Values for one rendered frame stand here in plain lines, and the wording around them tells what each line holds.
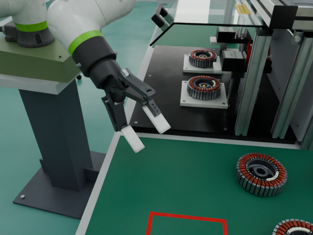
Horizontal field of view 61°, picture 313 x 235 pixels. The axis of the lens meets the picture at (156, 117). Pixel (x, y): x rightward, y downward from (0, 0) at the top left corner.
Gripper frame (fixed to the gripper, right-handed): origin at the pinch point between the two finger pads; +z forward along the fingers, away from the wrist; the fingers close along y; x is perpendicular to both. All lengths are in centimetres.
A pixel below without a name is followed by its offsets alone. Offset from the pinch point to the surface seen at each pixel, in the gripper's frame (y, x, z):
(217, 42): 6, -53, -17
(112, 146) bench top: 15.0, 1.9, -4.4
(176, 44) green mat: 36, -69, -35
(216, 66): -0.3, -35.4, -7.3
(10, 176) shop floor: 132, 14, -34
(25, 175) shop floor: 128, 7, -29
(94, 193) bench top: 9.3, 14.8, 3.5
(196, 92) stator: 6.6, -28.8, -4.4
